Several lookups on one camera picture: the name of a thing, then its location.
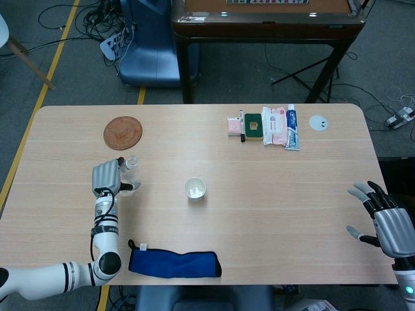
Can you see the blue machine base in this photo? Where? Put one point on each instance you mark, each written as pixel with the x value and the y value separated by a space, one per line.
pixel 149 58

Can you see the clear plastic bottle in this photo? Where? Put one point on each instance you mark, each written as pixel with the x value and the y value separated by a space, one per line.
pixel 132 173

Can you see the small pink packet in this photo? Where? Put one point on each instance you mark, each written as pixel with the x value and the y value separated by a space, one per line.
pixel 233 127

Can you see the pink white wet wipes pack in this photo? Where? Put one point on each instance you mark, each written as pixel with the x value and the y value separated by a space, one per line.
pixel 274 126

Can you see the face-up mahjong tile row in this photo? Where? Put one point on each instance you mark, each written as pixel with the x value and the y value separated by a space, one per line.
pixel 266 1

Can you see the green small box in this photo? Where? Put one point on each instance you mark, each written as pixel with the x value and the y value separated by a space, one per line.
pixel 253 127

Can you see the brown mahjong table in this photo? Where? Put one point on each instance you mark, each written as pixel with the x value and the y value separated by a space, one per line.
pixel 259 26

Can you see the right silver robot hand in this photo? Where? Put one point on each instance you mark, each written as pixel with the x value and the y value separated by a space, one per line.
pixel 392 230

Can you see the white power strip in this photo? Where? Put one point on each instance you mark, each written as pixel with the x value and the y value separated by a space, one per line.
pixel 108 47

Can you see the blue white toothpaste tube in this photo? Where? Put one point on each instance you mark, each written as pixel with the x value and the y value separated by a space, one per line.
pixel 292 128

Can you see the white paper cup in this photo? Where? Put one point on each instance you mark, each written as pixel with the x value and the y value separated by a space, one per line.
pixel 195 190

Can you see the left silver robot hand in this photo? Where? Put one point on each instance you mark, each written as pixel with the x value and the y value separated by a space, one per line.
pixel 105 176

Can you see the blue cloth with black trim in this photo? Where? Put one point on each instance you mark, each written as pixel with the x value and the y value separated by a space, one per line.
pixel 175 264

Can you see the grey power strip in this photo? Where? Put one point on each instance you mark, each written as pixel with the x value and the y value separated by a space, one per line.
pixel 400 117

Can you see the white red box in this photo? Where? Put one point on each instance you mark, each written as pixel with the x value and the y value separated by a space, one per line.
pixel 317 306

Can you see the white round lid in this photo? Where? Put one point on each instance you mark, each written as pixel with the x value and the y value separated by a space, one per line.
pixel 318 123

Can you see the round brown woven coaster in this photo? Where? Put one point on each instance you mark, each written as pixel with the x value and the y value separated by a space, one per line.
pixel 123 133

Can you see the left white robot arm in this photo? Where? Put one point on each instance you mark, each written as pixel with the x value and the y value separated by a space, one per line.
pixel 105 239

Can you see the black white marker pen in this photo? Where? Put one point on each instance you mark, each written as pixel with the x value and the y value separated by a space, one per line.
pixel 242 126

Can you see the white chair with wooden legs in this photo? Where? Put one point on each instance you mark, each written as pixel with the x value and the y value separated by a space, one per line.
pixel 29 60

